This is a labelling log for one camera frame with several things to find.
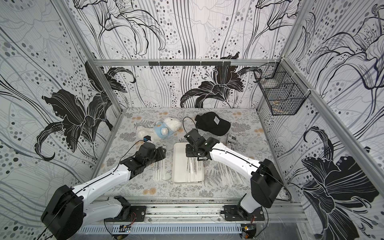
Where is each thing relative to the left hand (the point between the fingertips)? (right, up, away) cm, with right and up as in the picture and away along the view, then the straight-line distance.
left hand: (164, 154), depth 86 cm
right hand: (+15, +3, -3) cm, 16 cm away
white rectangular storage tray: (+12, -10, +2) cm, 16 cm away
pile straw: (+38, -12, -2) cm, 40 cm away
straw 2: (+16, -13, -1) cm, 20 cm away
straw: (+18, -8, 0) cm, 19 cm away
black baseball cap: (+29, +19, +18) cm, 39 cm away
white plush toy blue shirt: (-4, +14, +7) cm, 16 cm away
